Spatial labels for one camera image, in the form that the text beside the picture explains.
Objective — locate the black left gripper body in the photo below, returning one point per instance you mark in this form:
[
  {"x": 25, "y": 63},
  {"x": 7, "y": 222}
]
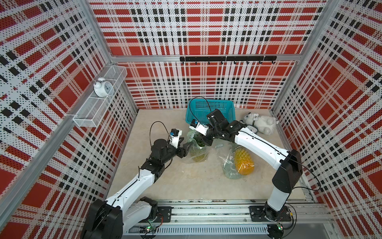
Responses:
[{"x": 178, "y": 151}]

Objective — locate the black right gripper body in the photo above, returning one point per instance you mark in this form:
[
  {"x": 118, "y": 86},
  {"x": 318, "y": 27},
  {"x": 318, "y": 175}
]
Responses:
[{"x": 212, "y": 134}]

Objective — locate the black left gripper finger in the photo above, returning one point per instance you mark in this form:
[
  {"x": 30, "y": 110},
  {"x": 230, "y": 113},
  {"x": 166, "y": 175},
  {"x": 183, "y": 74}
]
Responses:
[
  {"x": 183, "y": 153},
  {"x": 187, "y": 145}
]

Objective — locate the clear zip-top bag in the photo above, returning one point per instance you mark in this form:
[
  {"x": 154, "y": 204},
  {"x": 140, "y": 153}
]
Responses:
[
  {"x": 224, "y": 152},
  {"x": 192, "y": 134}
]

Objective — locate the green-yellow pineapple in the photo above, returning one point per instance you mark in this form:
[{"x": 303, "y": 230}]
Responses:
[{"x": 199, "y": 151}]

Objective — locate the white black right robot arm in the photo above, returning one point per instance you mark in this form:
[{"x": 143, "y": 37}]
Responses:
[{"x": 287, "y": 164}]

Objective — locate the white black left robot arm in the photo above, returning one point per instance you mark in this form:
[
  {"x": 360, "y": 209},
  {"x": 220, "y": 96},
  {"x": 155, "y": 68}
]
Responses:
[{"x": 131, "y": 185}]

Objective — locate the orange-yellow pineapple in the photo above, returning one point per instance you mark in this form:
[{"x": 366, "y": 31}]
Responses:
[{"x": 243, "y": 161}]

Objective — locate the teal plastic basket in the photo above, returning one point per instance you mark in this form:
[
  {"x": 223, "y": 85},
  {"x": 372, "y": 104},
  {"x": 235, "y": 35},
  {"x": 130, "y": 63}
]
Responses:
[{"x": 199, "y": 109}]

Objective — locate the teal twin-bell alarm clock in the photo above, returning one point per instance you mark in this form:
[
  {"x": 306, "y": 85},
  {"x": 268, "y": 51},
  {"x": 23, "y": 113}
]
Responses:
[{"x": 252, "y": 129}]

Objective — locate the white plush dog toy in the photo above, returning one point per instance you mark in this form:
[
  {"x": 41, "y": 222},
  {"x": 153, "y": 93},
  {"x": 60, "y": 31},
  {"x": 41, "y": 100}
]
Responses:
[{"x": 265, "y": 124}]

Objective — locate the white alarm clock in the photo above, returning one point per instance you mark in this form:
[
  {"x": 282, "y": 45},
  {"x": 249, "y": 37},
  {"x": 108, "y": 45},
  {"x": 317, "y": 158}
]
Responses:
[{"x": 103, "y": 88}]

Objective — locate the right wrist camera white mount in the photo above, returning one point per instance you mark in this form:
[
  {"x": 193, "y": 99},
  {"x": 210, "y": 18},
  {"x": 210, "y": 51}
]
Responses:
[{"x": 200, "y": 128}]

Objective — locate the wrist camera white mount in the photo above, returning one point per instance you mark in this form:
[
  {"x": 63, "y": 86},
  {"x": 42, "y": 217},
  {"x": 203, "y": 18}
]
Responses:
[
  {"x": 200, "y": 128},
  {"x": 175, "y": 136}
]

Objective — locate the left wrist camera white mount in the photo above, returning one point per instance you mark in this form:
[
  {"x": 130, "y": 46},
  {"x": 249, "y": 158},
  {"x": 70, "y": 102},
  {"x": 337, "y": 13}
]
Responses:
[{"x": 175, "y": 136}]

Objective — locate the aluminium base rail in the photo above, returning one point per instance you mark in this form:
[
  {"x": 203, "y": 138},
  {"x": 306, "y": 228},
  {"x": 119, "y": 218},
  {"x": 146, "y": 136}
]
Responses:
[{"x": 216, "y": 219}]

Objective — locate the black wall hook rail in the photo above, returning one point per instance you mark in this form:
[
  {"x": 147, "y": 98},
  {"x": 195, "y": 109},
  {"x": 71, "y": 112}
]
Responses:
[{"x": 228, "y": 59}]

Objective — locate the clear wire wall shelf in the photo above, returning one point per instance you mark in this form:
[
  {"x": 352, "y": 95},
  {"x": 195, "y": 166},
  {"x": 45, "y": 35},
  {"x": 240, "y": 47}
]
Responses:
[{"x": 94, "y": 108}]

